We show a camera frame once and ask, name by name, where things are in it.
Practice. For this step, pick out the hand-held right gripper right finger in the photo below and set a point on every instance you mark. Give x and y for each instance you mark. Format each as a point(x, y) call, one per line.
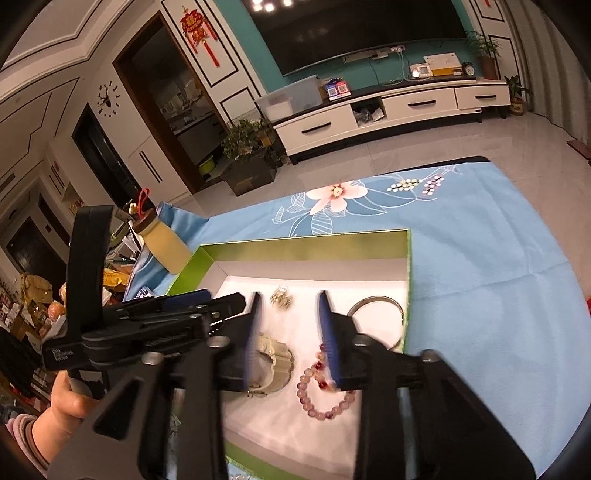
point(330, 341)

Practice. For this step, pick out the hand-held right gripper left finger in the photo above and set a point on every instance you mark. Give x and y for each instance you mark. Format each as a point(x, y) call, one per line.
point(252, 332)

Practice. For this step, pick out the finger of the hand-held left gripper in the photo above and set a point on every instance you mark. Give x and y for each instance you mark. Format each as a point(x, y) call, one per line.
point(226, 304)
point(184, 299)

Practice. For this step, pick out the cream chunky wrist watch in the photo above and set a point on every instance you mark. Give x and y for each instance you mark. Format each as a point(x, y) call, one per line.
point(277, 364)

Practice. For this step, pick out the gold flower brooch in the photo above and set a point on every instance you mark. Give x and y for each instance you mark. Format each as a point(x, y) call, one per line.
point(281, 297)

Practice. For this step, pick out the silver bangle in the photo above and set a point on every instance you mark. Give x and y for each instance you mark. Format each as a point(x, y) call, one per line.
point(374, 301)

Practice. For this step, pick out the green cardboard box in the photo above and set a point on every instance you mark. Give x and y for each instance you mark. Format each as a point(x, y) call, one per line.
point(300, 251)

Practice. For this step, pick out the person's left hand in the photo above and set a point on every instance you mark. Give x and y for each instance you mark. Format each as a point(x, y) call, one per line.
point(69, 406)

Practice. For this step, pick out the green plastic basin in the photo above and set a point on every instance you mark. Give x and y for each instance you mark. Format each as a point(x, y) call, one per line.
point(207, 166)

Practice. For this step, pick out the bushy plant in dark planter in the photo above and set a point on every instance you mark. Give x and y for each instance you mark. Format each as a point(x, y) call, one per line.
point(249, 157)

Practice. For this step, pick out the blue floral cloth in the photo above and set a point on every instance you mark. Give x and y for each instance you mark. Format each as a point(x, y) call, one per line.
point(485, 277)

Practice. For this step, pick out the clear storage box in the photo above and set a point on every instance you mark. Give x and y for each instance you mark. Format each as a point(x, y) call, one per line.
point(281, 104)

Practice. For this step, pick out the white tv cabinet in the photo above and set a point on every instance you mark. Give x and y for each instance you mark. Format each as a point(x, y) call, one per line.
point(415, 104)

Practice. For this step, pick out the white small appliance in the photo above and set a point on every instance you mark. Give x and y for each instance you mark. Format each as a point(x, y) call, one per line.
point(420, 71)

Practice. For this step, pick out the white power strip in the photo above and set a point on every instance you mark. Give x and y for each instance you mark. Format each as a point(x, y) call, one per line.
point(388, 51)

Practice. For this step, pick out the yellow flat box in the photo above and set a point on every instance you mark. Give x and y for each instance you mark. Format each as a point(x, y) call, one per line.
point(443, 64)

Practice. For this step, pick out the television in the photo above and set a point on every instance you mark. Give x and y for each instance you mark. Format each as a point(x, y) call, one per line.
point(360, 32)

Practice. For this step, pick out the alarm clock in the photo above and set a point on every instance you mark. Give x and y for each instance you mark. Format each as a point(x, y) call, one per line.
point(469, 69)

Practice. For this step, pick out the small potted plant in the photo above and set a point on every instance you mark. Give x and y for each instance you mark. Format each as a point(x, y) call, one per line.
point(517, 99)

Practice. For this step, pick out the tall potted plant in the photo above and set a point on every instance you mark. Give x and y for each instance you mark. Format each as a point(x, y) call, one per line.
point(485, 55)

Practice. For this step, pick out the deer wall clock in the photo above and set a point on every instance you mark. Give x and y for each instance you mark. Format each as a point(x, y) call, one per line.
point(108, 99)

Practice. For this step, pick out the red knot wall decoration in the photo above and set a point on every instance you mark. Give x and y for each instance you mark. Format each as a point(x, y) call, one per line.
point(196, 25)

